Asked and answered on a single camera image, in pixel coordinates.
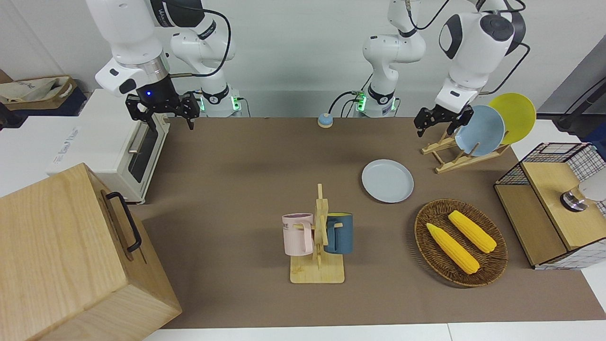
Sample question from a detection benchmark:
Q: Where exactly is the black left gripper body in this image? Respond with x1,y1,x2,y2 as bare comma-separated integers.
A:
428,104,459,126

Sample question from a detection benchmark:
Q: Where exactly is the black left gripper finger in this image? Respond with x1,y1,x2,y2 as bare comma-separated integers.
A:
413,108,434,138
447,106,474,138

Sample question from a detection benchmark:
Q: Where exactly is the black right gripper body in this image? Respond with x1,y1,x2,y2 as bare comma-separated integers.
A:
135,75,184,115

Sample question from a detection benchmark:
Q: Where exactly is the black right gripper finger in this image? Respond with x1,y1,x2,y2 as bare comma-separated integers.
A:
178,92,201,131
125,95,158,136

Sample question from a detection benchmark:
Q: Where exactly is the gray round plate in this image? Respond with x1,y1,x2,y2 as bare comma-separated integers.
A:
362,159,414,204

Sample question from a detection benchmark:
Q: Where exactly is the light blue plate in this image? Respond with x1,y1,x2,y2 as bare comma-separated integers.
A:
454,105,506,157

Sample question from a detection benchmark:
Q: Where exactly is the wooden plate rack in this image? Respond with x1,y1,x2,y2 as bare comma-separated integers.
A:
421,128,512,174

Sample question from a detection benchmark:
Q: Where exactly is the yellow plate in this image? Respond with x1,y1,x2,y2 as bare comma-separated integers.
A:
488,93,537,145

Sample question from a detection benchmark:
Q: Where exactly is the white toaster oven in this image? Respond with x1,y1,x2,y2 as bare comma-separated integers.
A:
46,89,170,204

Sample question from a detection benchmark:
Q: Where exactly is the brown table mat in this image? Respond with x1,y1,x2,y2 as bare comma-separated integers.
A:
128,116,606,330

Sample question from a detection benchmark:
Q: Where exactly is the beige tote bag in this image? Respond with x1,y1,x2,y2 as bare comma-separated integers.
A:
0,76,77,112

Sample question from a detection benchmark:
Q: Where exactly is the black tripod stand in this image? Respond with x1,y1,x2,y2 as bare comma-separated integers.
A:
553,78,606,138

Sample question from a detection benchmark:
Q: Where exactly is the yellow corn cob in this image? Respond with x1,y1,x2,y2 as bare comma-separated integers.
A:
448,210,497,254
426,223,480,275

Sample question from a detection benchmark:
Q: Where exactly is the brown wicker basket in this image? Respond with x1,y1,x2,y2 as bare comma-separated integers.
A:
414,199,509,287

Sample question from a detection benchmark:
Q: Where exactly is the dark blue mug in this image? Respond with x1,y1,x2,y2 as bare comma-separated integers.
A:
324,213,354,255

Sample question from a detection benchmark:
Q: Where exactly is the pink mug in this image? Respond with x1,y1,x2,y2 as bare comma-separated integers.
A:
282,213,315,257

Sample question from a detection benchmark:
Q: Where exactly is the wooden mug stand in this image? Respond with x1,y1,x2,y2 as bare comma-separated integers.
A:
290,184,345,285

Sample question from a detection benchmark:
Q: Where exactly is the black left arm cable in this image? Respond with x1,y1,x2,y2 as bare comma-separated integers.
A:
405,0,532,95

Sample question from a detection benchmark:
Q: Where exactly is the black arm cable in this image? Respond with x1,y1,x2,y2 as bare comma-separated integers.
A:
405,0,532,95
161,0,233,79

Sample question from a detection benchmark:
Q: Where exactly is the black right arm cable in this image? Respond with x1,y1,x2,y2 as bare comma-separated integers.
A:
161,0,233,79

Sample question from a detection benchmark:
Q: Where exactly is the wire and wood shelf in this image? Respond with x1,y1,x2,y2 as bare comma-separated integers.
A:
494,142,606,270

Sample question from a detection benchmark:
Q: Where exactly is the wooden box with black handle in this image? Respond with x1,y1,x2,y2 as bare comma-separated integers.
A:
0,162,183,341

